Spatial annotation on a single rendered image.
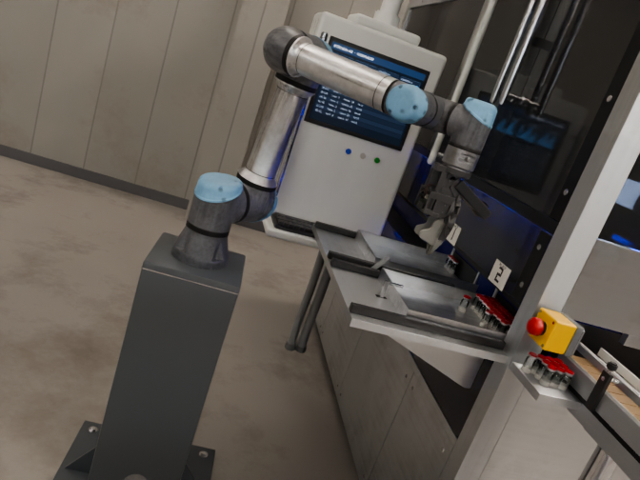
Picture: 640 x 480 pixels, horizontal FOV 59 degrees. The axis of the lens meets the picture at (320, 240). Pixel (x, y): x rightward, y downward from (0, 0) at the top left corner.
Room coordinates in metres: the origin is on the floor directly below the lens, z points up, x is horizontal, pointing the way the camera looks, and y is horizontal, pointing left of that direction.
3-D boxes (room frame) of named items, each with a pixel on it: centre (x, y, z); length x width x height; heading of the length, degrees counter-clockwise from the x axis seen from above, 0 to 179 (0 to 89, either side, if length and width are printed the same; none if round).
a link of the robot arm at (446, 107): (1.33, -0.14, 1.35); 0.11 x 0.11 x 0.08; 61
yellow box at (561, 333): (1.20, -0.56, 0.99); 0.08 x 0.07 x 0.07; 104
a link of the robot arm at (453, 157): (1.30, -0.24, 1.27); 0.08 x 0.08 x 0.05
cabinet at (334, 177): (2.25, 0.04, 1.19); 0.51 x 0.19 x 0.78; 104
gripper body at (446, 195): (1.30, -0.23, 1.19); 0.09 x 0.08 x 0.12; 104
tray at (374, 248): (1.74, -0.30, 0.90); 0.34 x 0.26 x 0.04; 104
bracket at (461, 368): (1.31, -0.32, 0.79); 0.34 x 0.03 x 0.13; 104
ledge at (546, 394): (1.19, -0.60, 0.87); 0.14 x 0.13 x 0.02; 104
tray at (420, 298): (1.41, -0.38, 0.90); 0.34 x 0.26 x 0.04; 104
